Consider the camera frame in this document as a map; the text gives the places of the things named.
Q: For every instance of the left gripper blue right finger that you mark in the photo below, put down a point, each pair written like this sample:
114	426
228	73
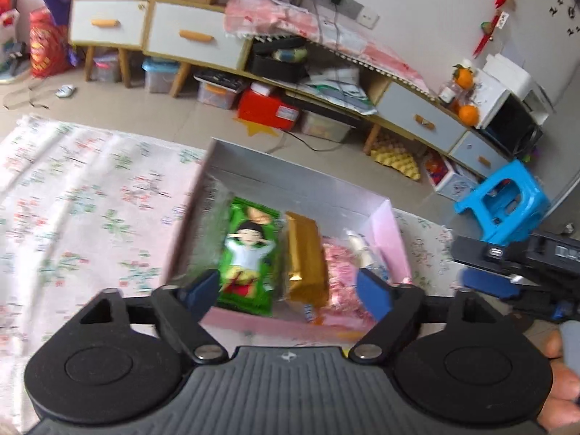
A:
375	294

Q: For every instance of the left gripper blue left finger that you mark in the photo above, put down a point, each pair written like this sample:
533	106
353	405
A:
199	296

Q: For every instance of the silver grey wafer packet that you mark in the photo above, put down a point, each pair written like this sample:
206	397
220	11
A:
205	232

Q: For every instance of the pink marshmallow crisp packet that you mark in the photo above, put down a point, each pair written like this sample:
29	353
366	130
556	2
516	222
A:
343	307

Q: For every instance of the white long bread packet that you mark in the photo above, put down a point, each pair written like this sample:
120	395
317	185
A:
368	257

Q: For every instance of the green snack packet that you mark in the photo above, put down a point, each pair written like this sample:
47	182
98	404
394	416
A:
249	258

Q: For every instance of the gold biscuit packet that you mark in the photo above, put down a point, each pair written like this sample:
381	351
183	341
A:
306	266

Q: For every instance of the person's right hand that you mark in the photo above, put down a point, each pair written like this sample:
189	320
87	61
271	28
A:
560	409

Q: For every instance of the blue plastic stool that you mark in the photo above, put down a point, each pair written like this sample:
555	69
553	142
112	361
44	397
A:
509	205

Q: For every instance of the white box with clock print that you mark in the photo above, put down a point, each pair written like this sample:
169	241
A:
448	178

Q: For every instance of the yellow egg tray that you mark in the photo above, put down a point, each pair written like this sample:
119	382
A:
393	154

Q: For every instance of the floral tablecloth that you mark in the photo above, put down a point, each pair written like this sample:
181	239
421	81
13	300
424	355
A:
85	209

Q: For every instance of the microwave oven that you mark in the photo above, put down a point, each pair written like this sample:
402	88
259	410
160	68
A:
503	118

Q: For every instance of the orange fruit lower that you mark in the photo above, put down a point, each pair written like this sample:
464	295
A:
469	115

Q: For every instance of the orange fruit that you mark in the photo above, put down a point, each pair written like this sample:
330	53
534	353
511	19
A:
469	115
463	76

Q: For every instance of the red shoe box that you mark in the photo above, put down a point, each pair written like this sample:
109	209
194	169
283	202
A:
267	110

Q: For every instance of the orange fruit upper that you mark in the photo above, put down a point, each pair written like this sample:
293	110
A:
463	76

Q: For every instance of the black bag on shelf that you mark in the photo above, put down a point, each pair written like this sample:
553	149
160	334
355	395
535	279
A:
284	59

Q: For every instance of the wooden tv cabinet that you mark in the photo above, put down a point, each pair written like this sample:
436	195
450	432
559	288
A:
196	35

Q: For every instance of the pink cloth on cabinet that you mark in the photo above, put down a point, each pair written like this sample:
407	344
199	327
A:
245	18

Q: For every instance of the red festive bag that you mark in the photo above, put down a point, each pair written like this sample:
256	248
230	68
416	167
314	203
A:
48	45

